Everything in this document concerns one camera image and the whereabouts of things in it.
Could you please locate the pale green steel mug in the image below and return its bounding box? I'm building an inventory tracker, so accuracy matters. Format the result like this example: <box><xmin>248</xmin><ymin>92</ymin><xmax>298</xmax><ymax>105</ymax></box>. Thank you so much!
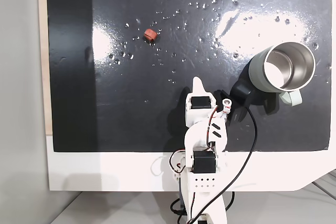
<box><xmin>248</xmin><ymin>41</ymin><xmax>317</xmax><ymax>107</ymax></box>

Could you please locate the black base power cable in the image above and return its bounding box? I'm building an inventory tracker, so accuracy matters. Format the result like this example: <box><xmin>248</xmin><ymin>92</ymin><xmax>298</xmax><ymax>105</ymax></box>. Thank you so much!
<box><xmin>170</xmin><ymin>191</ymin><xmax>236</xmax><ymax>224</ymax></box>

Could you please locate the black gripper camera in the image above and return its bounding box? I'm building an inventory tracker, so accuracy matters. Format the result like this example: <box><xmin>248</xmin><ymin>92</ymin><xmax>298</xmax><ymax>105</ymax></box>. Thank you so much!
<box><xmin>230</xmin><ymin>81</ymin><xmax>253</xmax><ymax>104</ymax></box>

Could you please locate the black glossy mat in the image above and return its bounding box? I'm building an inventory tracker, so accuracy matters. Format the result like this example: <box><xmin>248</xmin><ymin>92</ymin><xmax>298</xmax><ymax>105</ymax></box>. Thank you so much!
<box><xmin>46</xmin><ymin>0</ymin><xmax>332</xmax><ymax>153</ymax></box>

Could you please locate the red black gripper servo wire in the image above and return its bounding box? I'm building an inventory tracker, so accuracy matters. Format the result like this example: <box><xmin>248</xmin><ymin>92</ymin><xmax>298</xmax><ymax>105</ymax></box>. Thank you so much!
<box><xmin>206</xmin><ymin>106</ymin><xmax>224</xmax><ymax>147</ymax></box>

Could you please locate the light wooden board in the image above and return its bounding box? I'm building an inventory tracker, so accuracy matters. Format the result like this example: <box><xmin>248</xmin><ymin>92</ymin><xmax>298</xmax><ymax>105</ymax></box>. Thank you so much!
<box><xmin>37</xmin><ymin>0</ymin><xmax>54</xmax><ymax>136</ymax></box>

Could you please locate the red cube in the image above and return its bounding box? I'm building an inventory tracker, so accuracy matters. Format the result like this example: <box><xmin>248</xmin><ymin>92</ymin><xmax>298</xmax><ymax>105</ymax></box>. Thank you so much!
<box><xmin>143</xmin><ymin>28</ymin><xmax>158</xmax><ymax>42</ymax></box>

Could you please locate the black camera cable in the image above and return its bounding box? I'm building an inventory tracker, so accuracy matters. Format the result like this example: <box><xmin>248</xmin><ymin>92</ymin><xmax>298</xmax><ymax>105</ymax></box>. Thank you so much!
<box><xmin>187</xmin><ymin>104</ymin><xmax>258</xmax><ymax>224</ymax></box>

